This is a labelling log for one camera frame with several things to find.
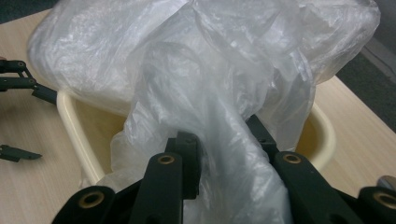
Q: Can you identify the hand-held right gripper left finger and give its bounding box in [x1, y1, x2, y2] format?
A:
[164, 131, 204, 201]

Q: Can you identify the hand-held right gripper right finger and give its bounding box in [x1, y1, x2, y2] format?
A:
[245, 114, 280, 163]

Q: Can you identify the cream plastic bin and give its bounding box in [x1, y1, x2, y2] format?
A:
[55, 89, 337, 189]

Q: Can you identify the clear plastic bag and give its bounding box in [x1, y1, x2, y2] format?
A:
[26, 0, 383, 224]

